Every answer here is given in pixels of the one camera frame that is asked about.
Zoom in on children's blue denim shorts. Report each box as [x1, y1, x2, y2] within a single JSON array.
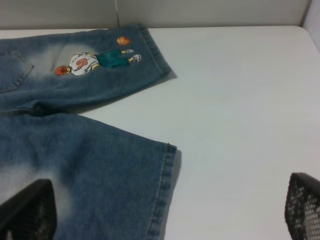
[[0, 24, 177, 240]]

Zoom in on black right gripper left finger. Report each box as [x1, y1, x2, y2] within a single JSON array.
[[0, 179, 58, 240]]

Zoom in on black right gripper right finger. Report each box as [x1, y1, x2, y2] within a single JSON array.
[[284, 172, 320, 240]]

